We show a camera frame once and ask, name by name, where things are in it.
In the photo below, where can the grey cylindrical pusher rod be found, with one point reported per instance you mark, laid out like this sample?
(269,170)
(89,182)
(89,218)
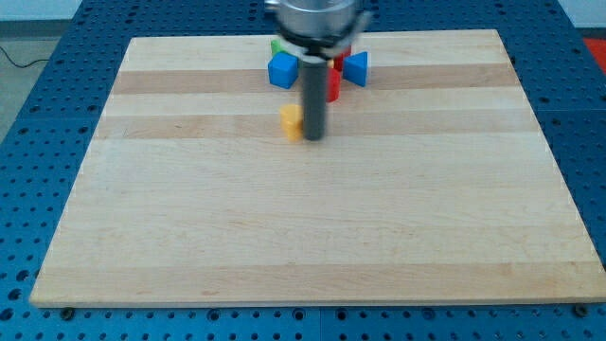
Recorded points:
(313,97)

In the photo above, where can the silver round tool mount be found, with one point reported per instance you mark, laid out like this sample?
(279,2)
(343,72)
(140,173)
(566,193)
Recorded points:
(318,29)

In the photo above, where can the yellow heart block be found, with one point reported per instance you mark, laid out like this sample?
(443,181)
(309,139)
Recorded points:
(291,121)

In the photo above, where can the blue cube block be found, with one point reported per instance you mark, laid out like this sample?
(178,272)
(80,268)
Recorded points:
(283,70)

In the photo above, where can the red block front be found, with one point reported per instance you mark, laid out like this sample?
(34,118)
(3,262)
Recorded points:
(334,84)

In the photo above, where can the red block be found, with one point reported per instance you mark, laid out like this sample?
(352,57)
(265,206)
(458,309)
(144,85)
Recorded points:
(334,84)
(338,61)

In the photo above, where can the red block rear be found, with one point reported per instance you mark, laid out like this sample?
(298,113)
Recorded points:
(338,61)

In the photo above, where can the blue triangle block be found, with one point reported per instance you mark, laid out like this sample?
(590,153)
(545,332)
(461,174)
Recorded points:
(356,68)

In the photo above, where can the green block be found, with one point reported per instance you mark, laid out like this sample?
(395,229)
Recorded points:
(277,46)

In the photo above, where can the light wooden board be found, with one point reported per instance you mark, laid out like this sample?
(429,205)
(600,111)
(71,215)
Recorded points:
(434,185)

